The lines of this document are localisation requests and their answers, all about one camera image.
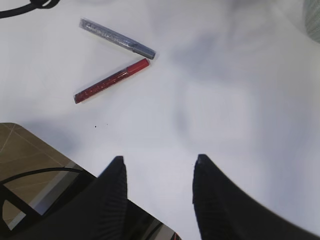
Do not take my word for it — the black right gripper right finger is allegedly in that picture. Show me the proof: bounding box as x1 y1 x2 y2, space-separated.
192 154 319 240

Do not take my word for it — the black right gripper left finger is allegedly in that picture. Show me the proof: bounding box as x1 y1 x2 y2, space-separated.
14 156 128 240

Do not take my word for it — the red marker pen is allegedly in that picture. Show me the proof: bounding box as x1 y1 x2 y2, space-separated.
74 58 150 104

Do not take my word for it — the green woven plastic basket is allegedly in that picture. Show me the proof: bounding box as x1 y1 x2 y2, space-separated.
303 0 320 43

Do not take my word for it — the black floor cable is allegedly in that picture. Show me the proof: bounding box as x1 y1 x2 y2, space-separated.
0 166 86 186

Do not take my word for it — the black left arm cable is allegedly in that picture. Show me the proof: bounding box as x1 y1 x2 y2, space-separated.
0 0 61 20

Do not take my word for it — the silver glitter pen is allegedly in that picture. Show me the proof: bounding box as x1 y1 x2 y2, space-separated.
79 18 156 60

